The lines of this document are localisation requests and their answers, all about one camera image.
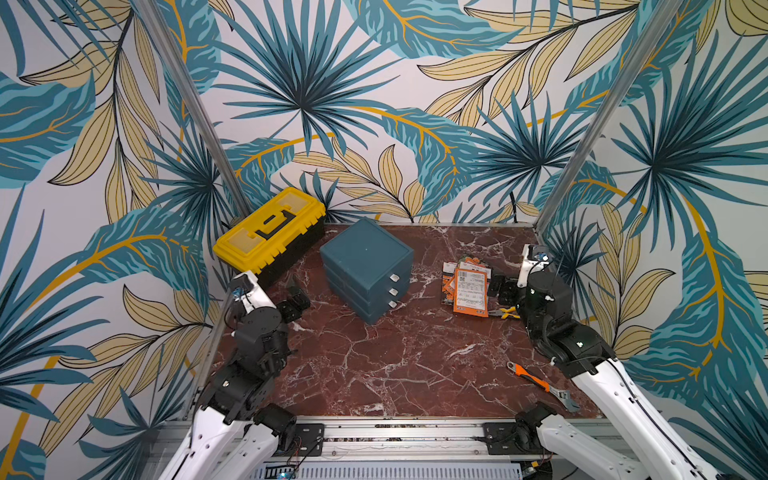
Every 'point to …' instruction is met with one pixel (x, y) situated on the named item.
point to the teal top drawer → (370, 265)
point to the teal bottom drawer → (383, 311)
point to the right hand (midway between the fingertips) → (514, 270)
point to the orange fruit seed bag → (447, 289)
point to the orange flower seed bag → (448, 268)
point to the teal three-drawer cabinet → (364, 229)
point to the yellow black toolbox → (274, 234)
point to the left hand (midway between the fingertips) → (280, 288)
